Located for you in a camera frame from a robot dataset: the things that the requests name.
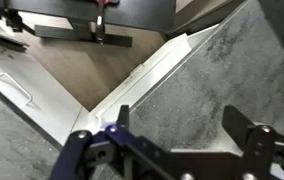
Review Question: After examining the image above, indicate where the white cabinet drawer front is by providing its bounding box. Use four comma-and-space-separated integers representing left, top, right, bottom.
0, 46, 82, 145

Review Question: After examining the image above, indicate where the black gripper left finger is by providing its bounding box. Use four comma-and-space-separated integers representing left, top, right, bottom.
50, 105, 169, 180

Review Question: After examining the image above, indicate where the silver drawer handle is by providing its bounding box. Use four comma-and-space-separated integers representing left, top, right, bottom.
0, 72, 39, 109

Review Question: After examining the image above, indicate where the white cabinet side panel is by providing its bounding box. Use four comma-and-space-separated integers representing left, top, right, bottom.
71, 25, 218, 133

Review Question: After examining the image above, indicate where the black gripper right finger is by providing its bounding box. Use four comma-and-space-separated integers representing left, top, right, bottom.
222, 105, 284, 180

